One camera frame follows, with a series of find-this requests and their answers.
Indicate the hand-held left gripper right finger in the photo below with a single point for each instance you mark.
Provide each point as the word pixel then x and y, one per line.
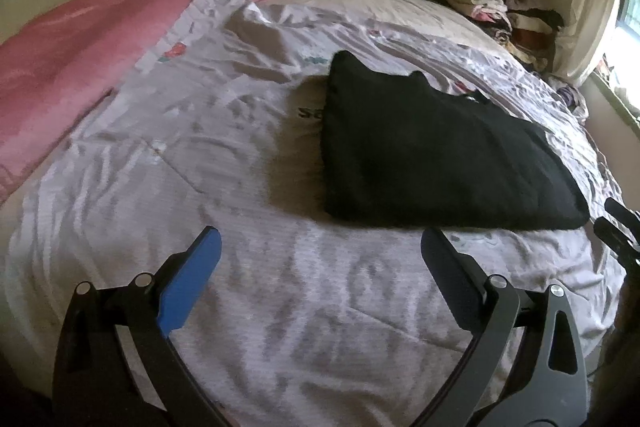
pixel 450 277

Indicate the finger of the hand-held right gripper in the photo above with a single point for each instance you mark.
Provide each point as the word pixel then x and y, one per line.
pixel 622 211
pixel 612 234

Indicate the black shirt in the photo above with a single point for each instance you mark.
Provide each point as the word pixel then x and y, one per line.
pixel 425 147

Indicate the window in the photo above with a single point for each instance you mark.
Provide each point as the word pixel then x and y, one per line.
pixel 632 7

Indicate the purple patterned cloth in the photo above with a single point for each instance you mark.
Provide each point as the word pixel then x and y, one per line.
pixel 570 94

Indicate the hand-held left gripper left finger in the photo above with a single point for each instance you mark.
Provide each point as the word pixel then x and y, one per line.
pixel 192 277

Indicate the white printed quilt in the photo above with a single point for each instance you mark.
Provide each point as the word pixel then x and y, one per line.
pixel 200 132

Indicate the cream curtain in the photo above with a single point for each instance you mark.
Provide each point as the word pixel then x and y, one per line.
pixel 595 7

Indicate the pink blanket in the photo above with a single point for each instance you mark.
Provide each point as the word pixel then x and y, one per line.
pixel 75 57

